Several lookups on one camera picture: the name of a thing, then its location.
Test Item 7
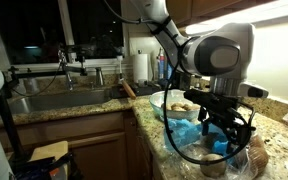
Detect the potato in bowl right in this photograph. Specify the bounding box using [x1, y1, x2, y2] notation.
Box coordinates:
[183, 104, 200, 111]

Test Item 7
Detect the white paper towel roll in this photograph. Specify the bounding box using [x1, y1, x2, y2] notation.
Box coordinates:
[132, 51, 148, 83]

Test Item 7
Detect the wooden rolling pin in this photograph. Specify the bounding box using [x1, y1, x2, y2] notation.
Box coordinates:
[121, 79, 136, 100]

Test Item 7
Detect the stainless steel sink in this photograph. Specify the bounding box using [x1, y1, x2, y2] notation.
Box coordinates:
[9, 89, 111, 114]

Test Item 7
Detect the chrome kitchen faucet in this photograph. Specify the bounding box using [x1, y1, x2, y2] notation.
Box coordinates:
[58, 50, 74, 91]

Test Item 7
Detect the upper wooden cabinet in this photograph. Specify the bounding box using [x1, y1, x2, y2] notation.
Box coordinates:
[166, 0, 275, 28]

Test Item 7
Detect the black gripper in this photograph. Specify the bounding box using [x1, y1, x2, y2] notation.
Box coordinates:
[184, 89, 253, 154]

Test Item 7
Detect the blue clear plastic potato bag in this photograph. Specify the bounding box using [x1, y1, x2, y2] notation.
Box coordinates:
[168, 119, 258, 180]

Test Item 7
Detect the wooden base cabinet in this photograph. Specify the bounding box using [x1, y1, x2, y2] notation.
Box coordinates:
[14, 110, 164, 180]

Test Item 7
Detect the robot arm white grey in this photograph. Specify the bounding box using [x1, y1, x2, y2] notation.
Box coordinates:
[131, 0, 268, 153]

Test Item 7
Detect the black camera stand pole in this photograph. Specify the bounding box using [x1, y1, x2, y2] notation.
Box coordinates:
[0, 75, 28, 163]

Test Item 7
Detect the brown potato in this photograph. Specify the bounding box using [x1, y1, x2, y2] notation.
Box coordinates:
[248, 135, 269, 175]
[200, 154, 226, 178]

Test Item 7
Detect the glass bowl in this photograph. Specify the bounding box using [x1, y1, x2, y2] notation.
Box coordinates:
[149, 89, 200, 121]

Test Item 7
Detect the under-cabinet light strip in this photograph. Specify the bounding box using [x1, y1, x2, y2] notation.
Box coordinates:
[185, 0, 288, 35]

